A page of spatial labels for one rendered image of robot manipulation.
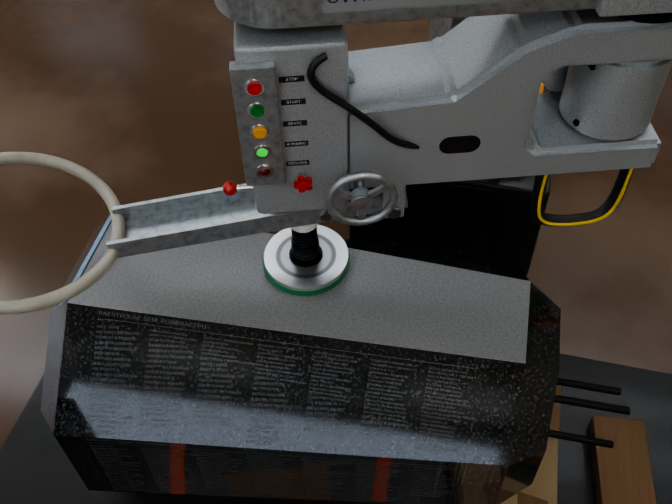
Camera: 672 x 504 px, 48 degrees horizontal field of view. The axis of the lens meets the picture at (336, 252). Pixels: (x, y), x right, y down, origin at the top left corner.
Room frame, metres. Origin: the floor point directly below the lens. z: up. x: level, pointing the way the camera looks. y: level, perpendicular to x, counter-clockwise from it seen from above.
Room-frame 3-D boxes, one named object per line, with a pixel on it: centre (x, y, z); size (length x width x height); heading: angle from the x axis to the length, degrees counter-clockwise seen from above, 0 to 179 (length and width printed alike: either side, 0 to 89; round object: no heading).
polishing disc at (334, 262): (1.24, 0.08, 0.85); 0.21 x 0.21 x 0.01
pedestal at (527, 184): (1.91, -0.41, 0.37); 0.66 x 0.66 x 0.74; 75
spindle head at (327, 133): (1.24, 0.00, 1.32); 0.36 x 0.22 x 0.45; 94
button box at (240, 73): (1.12, 0.14, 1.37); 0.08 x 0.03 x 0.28; 94
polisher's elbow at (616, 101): (1.28, -0.58, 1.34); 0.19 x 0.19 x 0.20
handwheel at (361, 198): (1.13, -0.05, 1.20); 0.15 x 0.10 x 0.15; 94
